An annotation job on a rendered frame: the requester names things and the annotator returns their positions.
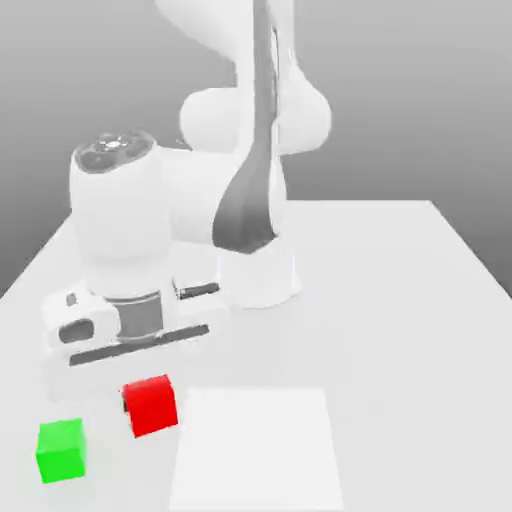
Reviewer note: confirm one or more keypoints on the small green cube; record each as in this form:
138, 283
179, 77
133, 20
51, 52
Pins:
62, 452

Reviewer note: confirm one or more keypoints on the small red cube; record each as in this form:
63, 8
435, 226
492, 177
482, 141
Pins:
152, 408

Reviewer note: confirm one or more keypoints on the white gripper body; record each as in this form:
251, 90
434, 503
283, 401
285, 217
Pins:
136, 362

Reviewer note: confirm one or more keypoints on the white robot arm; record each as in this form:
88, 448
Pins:
120, 208

